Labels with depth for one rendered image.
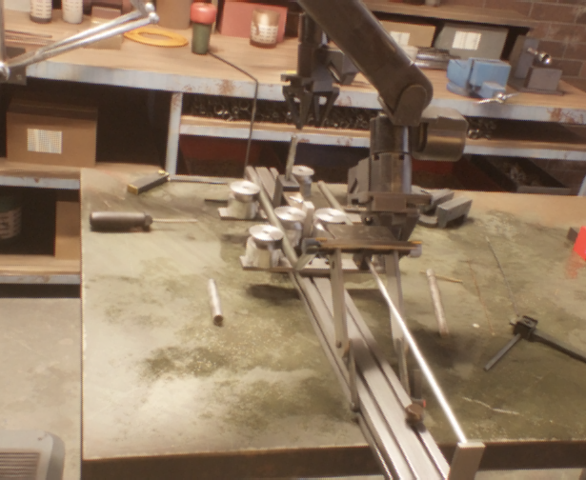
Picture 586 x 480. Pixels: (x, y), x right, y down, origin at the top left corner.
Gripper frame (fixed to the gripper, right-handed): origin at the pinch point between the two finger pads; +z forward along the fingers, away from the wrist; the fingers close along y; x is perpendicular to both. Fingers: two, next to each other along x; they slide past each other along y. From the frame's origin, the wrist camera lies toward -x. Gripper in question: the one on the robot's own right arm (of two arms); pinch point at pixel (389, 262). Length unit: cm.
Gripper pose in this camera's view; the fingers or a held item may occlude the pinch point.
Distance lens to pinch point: 105.9
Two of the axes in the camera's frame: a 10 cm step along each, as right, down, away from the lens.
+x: 2.8, -0.3, -9.6
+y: -9.6, -0.3, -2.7
